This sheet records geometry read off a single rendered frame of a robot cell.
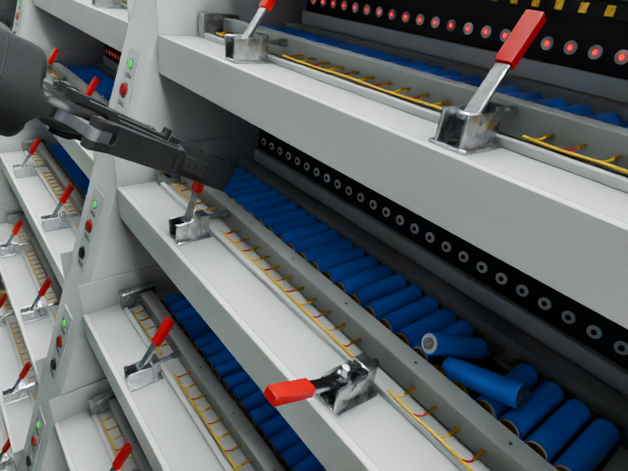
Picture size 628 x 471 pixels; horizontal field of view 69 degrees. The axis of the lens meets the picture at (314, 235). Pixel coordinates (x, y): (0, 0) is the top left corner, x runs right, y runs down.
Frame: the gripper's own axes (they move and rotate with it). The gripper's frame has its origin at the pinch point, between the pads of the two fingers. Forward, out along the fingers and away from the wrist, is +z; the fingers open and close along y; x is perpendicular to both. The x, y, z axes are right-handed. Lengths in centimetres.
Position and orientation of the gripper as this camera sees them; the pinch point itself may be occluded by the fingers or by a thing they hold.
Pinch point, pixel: (198, 164)
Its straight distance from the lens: 50.6
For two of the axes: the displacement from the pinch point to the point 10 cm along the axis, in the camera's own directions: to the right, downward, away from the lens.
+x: 4.8, -8.7, -1.4
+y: 6.2, 4.4, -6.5
